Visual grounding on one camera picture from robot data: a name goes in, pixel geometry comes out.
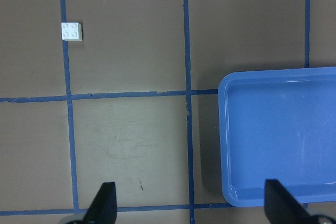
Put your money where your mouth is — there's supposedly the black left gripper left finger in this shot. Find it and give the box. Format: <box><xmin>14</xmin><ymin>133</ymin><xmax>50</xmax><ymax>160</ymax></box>
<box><xmin>82</xmin><ymin>182</ymin><xmax>117</xmax><ymax>224</ymax></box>

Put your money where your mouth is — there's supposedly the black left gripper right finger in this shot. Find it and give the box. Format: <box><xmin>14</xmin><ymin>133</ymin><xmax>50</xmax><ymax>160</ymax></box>
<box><xmin>264</xmin><ymin>179</ymin><xmax>312</xmax><ymax>224</ymax></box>

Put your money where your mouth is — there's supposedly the white block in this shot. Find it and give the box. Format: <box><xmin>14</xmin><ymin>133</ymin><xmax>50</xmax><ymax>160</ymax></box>
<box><xmin>61</xmin><ymin>22</ymin><xmax>82</xmax><ymax>41</ymax></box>

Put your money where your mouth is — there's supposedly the blue plastic tray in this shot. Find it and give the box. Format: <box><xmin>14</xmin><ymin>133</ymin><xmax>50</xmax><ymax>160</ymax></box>
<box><xmin>218</xmin><ymin>67</ymin><xmax>335</xmax><ymax>207</ymax></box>

